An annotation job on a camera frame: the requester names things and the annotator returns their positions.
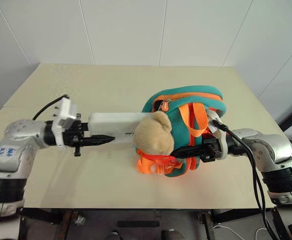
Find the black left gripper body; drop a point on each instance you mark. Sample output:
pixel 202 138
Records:
pixel 72 136

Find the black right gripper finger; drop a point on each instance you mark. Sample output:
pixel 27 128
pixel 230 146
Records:
pixel 188 151

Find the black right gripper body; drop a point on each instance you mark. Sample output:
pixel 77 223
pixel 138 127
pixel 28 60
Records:
pixel 211 150

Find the long white box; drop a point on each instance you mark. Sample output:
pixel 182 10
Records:
pixel 116 122

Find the orange and teal plush backpack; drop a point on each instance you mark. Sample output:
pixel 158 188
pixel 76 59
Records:
pixel 183 125

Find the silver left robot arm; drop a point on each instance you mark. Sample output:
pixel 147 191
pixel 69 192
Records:
pixel 16 150

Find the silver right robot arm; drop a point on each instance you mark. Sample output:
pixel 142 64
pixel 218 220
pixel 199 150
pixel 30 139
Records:
pixel 266 147

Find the dark rounded shape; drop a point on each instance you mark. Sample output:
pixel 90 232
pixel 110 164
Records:
pixel 113 236

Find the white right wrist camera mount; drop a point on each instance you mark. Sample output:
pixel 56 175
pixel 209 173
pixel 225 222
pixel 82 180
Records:
pixel 222 140

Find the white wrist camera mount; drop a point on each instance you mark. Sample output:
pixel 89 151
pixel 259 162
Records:
pixel 64 117
pixel 222 140

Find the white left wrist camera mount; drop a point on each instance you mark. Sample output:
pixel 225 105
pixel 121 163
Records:
pixel 64 117

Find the black metal table frame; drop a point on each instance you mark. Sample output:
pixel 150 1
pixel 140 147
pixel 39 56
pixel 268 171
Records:
pixel 136 215

